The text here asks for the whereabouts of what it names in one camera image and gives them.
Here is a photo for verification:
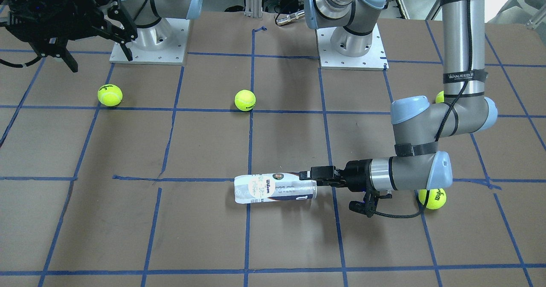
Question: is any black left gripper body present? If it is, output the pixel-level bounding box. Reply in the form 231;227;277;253
340;159;371;192

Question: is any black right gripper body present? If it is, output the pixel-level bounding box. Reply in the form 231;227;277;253
1;0;112;45

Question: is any clear Wilson tennis ball can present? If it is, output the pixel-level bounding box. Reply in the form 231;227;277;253
234;172;317;204

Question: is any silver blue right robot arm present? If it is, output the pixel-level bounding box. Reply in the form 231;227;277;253
1;0;203;72

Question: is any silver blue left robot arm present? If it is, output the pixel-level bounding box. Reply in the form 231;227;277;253
300;0;498;192

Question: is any yellow tennis ball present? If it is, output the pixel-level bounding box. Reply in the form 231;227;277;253
97;84;123;107
418;188;447;210
435;91;445;104
234;90;257;112

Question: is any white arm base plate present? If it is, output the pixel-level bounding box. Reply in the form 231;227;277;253
109;17;193;65
316;24;389;71

